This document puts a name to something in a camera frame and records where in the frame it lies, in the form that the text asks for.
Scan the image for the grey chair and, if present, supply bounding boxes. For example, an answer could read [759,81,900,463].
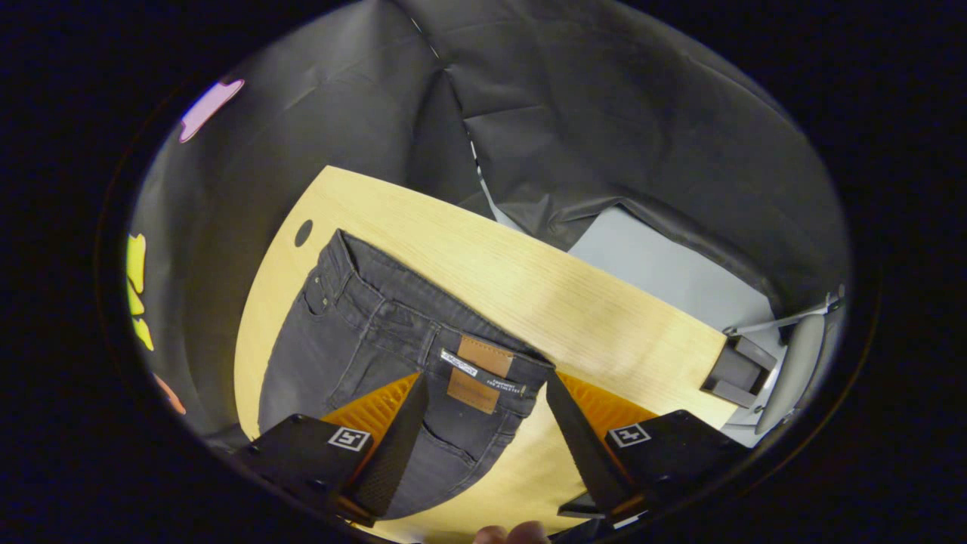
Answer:
[724,287,847,437]

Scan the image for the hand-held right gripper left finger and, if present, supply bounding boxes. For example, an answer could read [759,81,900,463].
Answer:
[234,372,430,528]

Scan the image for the dark grey table bracket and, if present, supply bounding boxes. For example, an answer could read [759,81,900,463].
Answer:
[699,335,779,410]

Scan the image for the black backdrop cloth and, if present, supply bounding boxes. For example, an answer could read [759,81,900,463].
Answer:
[127,0,853,443]

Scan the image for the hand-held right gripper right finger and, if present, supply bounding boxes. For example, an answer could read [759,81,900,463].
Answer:
[545,372,749,519]

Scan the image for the dark grey jeans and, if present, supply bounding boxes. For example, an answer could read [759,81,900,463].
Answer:
[257,229,558,522]

